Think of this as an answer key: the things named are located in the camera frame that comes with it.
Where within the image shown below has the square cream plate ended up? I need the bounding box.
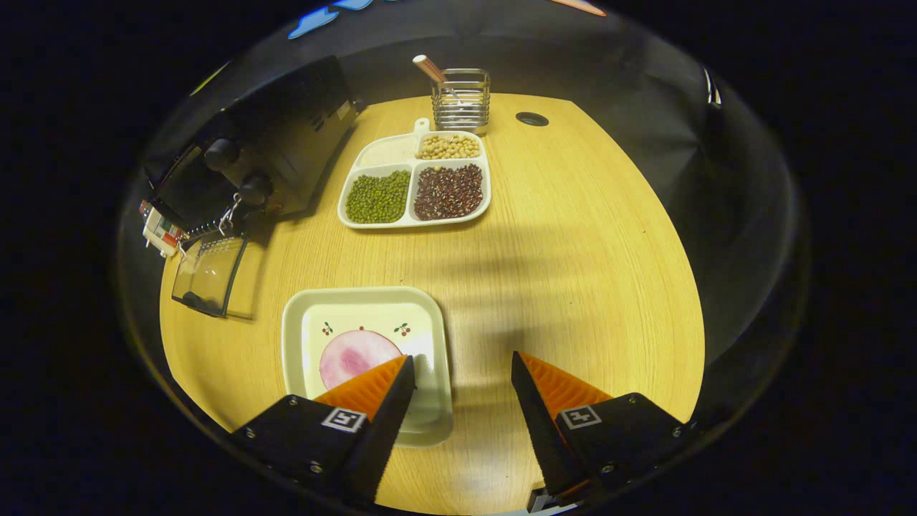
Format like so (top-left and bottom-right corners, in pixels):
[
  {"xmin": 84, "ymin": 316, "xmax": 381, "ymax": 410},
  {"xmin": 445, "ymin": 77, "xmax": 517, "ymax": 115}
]
[{"xmin": 281, "ymin": 287, "xmax": 453, "ymax": 449}]

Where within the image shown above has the white rice pile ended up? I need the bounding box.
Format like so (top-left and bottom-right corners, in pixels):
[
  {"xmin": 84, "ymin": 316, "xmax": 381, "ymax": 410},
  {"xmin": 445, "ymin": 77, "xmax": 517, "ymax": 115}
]
[{"xmin": 357, "ymin": 136, "xmax": 418, "ymax": 168}]

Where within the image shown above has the white countertop appliance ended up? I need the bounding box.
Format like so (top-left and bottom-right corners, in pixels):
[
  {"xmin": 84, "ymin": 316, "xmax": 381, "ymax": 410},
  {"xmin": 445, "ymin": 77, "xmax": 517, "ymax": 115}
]
[{"xmin": 140, "ymin": 201, "xmax": 188, "ymax": 259}]

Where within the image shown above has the small metal ring clip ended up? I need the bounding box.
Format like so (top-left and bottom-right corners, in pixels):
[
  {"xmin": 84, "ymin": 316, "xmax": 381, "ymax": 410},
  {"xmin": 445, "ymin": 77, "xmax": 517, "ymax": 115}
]
[{"xmin": 218, "ymin": 192, "xmax": 244, "ymax": 237}]

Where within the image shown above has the pink round food slice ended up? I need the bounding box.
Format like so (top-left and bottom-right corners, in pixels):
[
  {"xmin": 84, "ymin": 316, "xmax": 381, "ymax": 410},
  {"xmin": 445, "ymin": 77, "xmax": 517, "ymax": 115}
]
[{"xmin": 319, "ymin": 329, "xmax": 405, "ymax": 391}]

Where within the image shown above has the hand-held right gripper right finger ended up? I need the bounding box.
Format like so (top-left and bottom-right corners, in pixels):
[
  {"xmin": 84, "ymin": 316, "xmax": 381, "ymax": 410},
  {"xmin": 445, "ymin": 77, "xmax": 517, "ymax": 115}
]
[{"xmin": 511, "ymin": 351, "xmax": 699, "ymax": 502}]

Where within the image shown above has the metal wire holder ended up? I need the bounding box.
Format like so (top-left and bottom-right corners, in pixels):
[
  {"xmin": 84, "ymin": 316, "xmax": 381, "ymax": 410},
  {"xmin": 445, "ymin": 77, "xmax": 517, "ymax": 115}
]
[{"xmin": 431, "ymin": 68, "xmax": 492, "ymax": 136}]

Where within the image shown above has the yellow soybeans pile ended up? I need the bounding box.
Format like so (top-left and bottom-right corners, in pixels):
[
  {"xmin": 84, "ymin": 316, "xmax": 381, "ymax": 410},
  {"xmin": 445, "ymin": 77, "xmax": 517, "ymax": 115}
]
[{"xmin": 416, "ymin": 134, "xmax": 481, "ymax": 161}]

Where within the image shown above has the red beans pile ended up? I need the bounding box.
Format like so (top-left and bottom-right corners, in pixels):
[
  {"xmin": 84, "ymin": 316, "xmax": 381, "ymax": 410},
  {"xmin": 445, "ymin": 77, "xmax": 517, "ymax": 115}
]
[{"xmin": 413, "ymin": 163, "xmax": 484, "ymax": 221}]

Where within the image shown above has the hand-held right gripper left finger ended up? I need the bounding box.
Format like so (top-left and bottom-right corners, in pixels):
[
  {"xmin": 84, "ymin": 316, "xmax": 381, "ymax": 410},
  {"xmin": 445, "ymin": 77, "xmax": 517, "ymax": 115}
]
[{"xmin": 231, "ymin": 355, "xmax": 417, "ymax": 506}]

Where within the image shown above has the black electric oven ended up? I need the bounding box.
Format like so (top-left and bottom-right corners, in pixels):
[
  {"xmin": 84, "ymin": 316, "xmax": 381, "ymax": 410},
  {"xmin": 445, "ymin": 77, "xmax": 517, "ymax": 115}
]
[{"xmin": 143, "ymin": 56, "xmax": 359, "ymax": 320}]

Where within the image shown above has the green mung beans pile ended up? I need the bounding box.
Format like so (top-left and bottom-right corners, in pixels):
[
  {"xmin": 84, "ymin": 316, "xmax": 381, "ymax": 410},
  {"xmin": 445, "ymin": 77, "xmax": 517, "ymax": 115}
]
[{"xmin": 346, "ymin": 171, "xmax": 411, "ymax": 224}]

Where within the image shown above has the white divided tray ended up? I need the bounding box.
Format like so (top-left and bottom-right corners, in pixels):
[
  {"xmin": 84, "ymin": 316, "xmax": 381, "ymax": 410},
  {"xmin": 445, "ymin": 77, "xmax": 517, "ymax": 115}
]
[{"xmin": 337, "ymin": 118, "xmax": 493, "ymax": 230}]

